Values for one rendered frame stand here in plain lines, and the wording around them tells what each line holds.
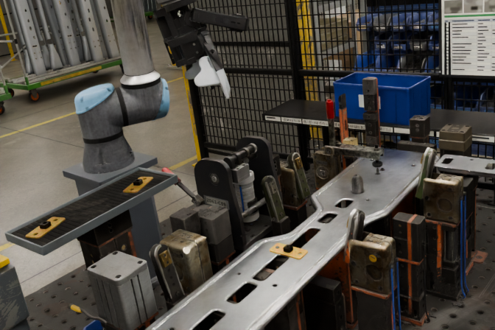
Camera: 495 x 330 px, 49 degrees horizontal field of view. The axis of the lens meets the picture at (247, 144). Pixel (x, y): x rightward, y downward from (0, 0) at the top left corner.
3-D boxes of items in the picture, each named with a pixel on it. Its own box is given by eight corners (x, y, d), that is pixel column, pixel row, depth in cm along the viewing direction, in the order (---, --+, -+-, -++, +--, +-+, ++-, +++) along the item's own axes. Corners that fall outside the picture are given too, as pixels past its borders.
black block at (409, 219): (427, 333, 135) (425, 229, 125) (387, 320, 141) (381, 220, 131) (438, 315, 140) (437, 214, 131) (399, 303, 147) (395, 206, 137)
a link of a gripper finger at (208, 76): (205, 108, 102) (186, 68, 105) (233, 96, 103) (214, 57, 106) (204, 101, 99) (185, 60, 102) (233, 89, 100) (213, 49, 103)
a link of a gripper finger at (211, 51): (215, 79, 104) (197, 43, 107) (223, 76, 105) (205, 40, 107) (214, 68, 100) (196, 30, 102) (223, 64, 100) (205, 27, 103)
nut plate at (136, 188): (136, 193, 123) (135, 188, 123) (121, 192, 124) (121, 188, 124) (154, 177, 130) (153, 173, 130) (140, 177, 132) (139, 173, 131)
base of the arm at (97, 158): (74, 168, 162) (66, 137, 159) (116, 151, 172) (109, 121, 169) (102, 177, 152) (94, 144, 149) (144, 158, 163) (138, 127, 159)
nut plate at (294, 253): (309, 251, 120) (308, 247, 120) (300, 260, 118) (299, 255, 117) (278, 243, 125) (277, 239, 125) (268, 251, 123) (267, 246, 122)
